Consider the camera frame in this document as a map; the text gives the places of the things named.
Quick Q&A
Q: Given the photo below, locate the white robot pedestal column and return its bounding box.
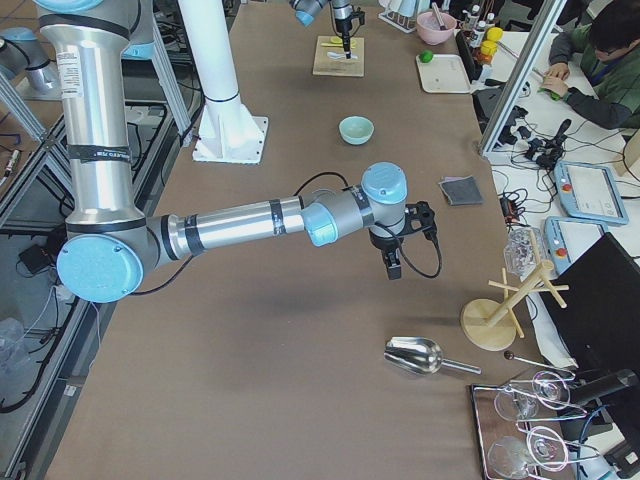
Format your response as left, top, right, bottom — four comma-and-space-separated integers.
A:
179, 0, 268, 165

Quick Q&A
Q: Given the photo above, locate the light green ceramic bowl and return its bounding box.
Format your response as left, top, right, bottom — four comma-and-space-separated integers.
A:
338, 116, 375, 146

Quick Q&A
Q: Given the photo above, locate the blue teach pendant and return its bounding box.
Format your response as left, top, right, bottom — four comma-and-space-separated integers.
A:
553, 161, 629, 225
544, 216, 609, 274

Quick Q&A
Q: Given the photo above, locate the upside down wine glass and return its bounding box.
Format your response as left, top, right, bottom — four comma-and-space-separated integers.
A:
494, 371, 570, 421

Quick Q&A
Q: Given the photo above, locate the white ceramic spoon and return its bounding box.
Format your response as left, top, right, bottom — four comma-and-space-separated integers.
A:
326, 51, 359, 60

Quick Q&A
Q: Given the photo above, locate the steel muddler black tip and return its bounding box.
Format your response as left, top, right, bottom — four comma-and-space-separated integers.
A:
431, 3, 447, 31

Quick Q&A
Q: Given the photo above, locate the metal ice scoop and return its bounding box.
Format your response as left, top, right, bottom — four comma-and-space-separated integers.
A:
384, 336, 482, 375

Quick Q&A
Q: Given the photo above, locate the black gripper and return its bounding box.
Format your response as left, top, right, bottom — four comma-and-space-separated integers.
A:
332, 0, 353, 59
369, 223, 403, 280

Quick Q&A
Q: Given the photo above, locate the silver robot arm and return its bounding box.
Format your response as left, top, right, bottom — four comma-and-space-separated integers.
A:
289, 0, 356, 59
38, 1, 408, 303

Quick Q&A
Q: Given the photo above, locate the blue teach pendant far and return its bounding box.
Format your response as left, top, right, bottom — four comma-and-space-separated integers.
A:
553, 161, 629, 225

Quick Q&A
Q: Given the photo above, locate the person in green jacket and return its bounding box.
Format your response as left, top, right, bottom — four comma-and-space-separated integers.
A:
542, 1, 639, 130

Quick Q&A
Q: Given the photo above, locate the pink bowl with ice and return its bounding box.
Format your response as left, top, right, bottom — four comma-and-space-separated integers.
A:
416, 11, 457, 45

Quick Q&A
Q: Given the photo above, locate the black monitor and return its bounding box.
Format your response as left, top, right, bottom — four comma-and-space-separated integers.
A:
541, 233, 639, 372

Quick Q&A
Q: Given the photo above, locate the cream rabbit tray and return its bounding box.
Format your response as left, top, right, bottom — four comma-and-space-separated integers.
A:
415, 54, 471, 94

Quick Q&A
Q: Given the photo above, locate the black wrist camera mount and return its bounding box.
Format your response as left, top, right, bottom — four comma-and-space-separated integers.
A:
350, 7, 365, 27
399, 201, 437, 243

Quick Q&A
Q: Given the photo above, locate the light blue cup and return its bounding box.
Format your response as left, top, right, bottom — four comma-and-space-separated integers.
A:
397, 0, 416, 17

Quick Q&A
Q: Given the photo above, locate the green lime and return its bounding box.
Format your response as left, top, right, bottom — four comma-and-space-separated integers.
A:
420, 50, 434, 63

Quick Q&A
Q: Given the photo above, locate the yellow lemon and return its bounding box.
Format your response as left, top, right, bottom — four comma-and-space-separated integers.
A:
485, 26, 504, 43

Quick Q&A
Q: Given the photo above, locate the wooden mug tree stand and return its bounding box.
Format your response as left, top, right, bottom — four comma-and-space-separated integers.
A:
460, 258, 569, 351

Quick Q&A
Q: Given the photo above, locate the yellow plastic knife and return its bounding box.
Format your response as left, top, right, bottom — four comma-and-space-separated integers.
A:
319, 39, 357, 49

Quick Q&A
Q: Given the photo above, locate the wire glass rack tray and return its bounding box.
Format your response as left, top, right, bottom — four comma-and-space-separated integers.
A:
469, 370, 600, 479

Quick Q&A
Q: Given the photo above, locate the blue teach pendant near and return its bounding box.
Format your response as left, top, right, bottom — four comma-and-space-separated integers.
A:
544, 216, 609, 274

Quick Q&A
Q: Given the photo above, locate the clear glass jar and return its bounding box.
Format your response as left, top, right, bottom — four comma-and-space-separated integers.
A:
504, 227, 548, 277

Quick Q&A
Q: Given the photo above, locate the white wire cup rack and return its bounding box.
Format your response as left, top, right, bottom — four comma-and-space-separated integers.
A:
378, 0, 417, 33

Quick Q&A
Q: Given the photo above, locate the folded grey cloth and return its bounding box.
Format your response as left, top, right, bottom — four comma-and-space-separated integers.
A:
439, 176, 484, 206

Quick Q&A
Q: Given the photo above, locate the aluminium frame post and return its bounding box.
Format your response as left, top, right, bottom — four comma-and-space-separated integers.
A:
478, 0, 566, 158

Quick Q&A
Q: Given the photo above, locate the wooden cutting board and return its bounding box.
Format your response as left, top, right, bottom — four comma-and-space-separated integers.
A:
312, 35, 365, 78

